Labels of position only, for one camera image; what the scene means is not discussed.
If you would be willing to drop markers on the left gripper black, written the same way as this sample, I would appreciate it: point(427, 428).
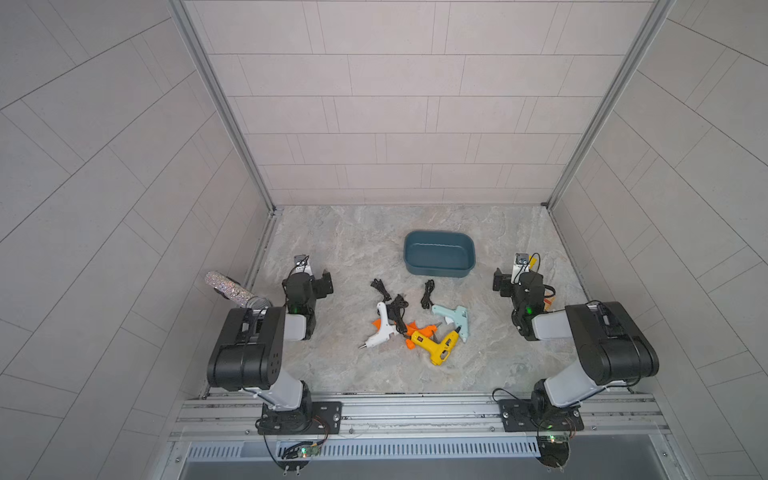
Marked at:
point(323, 283)

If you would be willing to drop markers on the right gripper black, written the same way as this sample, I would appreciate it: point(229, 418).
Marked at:
point(501, 282)

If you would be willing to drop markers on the mint green hot glue gun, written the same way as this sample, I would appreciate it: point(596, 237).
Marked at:
point(458, 317)

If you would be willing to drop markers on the orange hot glue gun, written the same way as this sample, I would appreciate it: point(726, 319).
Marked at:
point(427, 331)

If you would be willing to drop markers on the white hot glue gun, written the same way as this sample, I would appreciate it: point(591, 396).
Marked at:
point(391, 317)

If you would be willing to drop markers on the yellow hot glue gun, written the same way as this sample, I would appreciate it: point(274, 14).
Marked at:
point(439, 352)

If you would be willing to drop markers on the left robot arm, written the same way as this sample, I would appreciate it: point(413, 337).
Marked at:
point(248, 353)

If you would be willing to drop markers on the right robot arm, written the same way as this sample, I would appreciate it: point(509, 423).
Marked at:
point(611, 349)

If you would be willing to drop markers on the teal plastic storage box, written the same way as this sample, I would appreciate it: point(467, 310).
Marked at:
point(439, 253)

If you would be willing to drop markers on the left circuit board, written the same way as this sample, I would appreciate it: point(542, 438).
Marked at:
point(296, 457)

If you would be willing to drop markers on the circuit board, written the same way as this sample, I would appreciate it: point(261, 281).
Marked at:
point(296, 457)
point(554, 451)

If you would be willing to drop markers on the right circuit board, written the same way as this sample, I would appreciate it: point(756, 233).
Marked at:
point(554, 451)

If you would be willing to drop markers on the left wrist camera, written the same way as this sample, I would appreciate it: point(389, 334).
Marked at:
point(301, 264)

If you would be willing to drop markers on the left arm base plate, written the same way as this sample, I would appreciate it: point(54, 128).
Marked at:
point(317, 418)

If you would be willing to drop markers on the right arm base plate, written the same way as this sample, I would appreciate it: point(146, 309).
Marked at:
point(524, 416)

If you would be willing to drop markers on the aluminium mounting rail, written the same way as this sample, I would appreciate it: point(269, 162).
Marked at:
point(368, 416)

